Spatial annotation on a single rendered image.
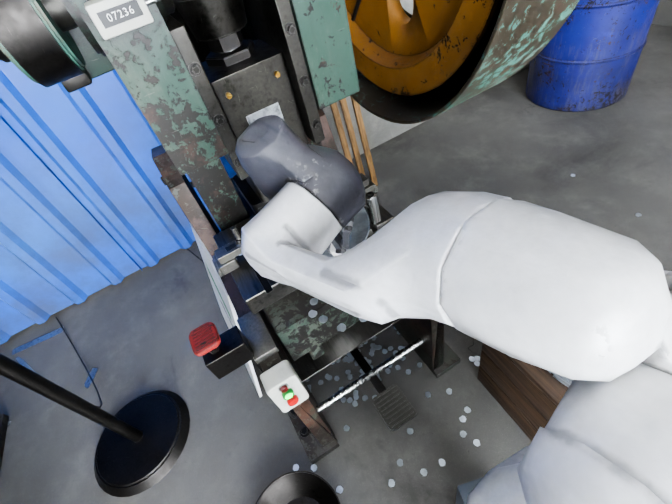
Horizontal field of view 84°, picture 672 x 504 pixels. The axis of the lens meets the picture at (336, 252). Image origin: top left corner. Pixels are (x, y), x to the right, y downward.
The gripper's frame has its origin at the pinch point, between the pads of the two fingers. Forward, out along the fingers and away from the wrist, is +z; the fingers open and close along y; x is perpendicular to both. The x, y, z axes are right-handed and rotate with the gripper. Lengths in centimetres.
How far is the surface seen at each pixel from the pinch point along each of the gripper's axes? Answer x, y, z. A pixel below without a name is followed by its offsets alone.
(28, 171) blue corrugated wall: 41, -153, 23
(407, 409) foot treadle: -29, 11, 59
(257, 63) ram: 24.6, -11.3, -28.5
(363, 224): 10.2, 2.7, 7.5
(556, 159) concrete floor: 110, 75, 124
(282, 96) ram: 23.9, -9.4, -21.0
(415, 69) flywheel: 37.2, 14.8, -11.9
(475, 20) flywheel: 29.6, 25.9, -26.9
